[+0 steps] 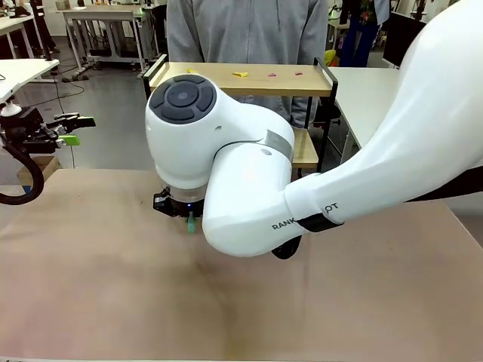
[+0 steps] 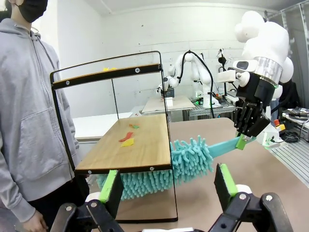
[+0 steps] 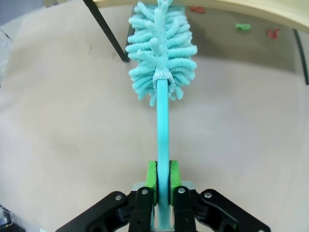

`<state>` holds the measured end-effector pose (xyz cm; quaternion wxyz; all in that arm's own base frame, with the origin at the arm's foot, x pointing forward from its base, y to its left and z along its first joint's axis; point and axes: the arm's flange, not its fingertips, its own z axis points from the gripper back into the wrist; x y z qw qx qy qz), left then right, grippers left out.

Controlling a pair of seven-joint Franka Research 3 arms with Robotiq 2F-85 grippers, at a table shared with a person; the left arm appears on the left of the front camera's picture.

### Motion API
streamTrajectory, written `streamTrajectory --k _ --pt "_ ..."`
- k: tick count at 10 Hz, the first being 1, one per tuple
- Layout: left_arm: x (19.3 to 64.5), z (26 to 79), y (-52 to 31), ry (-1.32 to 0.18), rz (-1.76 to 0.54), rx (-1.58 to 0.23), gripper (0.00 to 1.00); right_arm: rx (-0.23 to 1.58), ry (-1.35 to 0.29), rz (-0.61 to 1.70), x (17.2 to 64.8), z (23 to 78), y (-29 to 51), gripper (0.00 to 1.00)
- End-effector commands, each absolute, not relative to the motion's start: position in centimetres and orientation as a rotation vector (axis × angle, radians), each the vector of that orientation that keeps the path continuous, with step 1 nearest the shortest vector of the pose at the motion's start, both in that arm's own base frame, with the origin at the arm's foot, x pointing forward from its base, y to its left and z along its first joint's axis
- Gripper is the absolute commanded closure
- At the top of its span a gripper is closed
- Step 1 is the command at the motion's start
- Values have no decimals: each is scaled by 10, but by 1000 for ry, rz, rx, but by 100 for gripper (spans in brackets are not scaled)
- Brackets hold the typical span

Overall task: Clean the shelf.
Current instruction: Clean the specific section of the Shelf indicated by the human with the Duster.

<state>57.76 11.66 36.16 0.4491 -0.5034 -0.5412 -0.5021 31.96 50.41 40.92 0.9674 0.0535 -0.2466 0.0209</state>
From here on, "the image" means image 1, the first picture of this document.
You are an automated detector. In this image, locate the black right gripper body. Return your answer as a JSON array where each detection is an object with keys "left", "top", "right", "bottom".
[{"left": 152, "top": 186, "right": 205, "bottom": 220}]

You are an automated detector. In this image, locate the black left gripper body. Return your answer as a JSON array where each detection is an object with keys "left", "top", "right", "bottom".
[{"left": 0, "top": 106, "right": 58, "bottom": 155}]

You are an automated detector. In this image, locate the white knob on left gripper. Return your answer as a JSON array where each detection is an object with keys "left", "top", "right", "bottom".
[{"left": 0, "top": 98, "right": 23, "bottom": 117}]

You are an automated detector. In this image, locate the cardboard box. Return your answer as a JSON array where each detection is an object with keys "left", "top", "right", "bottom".
[{"left": 17, "top": 155, "right": 63, "bottom": 186}]

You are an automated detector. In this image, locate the white desk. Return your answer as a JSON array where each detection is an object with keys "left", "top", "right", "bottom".
[{"left": 0, "top": 58, "right": 61, "bottom": 105}]

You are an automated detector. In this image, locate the black pole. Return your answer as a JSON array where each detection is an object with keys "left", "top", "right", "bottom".
[{"left": 29, "top": 0, "right": 54, "bottom": 63}]

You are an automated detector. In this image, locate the background white workbench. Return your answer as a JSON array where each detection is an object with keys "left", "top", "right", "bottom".
[{"left": 61, "top": 8, "right": 160, "bottom": 73}]

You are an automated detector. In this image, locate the black office chair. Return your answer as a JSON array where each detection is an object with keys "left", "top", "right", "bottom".
[{"left": 312, "top": 104, "right": 343, "bottom": 130}]

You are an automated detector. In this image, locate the person in grey hoodie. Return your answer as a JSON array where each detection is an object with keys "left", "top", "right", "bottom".
[{"left": 166, "top": 0, "right": 330, "bottom": 130}]

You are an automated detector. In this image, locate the white table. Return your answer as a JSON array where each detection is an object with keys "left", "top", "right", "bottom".
[{"left": 327, "top": 66, "right": 401, "bottom": 154}]

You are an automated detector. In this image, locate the background person in blue trousers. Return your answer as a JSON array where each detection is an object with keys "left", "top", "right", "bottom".
[{"left": 340, "top": 0, "right": 392, "bottom": 69}]

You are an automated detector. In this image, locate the black monitor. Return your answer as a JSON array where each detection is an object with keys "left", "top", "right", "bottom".
[{"left": 382, "top": 11, "right": 428, "bottom": 69}]

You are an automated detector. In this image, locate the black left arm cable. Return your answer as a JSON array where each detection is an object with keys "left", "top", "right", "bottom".
[{"left": 0, "top": 142, "right": 46, "bottom": 207}]

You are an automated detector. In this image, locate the wooden shelf with black frame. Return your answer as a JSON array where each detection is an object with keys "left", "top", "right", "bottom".
[{"left": 142, "top": 54, "right": 339, "bottom": 178}]

